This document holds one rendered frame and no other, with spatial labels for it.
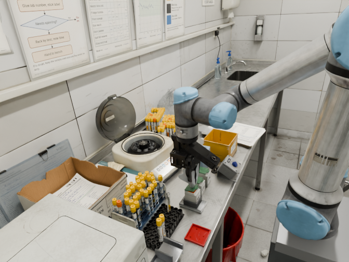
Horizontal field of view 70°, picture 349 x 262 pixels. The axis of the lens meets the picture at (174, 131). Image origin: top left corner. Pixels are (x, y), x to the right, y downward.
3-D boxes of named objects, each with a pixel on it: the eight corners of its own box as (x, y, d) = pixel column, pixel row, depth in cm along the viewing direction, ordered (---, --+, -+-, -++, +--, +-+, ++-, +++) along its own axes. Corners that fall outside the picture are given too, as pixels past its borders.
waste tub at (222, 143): (228, 164, 116) (229, 145, 111) (202, 157, 122) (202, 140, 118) (237, 150, 126) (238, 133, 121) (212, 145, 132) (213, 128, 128)
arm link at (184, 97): (189, 95, 69) (166, 90, 74) (190, 130, 74) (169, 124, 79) (205, 88, 74) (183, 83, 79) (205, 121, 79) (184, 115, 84)
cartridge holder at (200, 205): (201, 213, 90) (201, 206, 88) (178, 206, 94) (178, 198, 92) (206, 204, 94) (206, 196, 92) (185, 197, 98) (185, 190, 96)
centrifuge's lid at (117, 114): (94, 102, 105) (83, 102, 110) (110, 154, 115) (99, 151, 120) (131, 88, 120) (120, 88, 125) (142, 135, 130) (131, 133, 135)
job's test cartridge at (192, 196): (196, 207, 91) (196, 194, 88) (184, 204, 93) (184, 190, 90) (200, 200, 94) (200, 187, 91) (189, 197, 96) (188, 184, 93)
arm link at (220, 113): (244, 95, 70) (211, 90, 77) (224, 109, 63) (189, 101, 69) (243, 121, 74) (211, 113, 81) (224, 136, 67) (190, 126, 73)
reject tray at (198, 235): (203, 247, 77) (203, 245, 77) (184, 239, 80) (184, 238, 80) (211, 231, 83) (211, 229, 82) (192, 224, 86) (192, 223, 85)
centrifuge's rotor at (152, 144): (145, 168, 108) (144, 154, 104) (121, 158, 116) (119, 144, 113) (168, 152, 118) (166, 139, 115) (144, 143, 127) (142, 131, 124)
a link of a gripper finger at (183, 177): (180, 183, 92) (179, 162, 88) (196, 188, 89) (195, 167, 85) (177, 188, 90) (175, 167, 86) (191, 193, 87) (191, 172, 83)
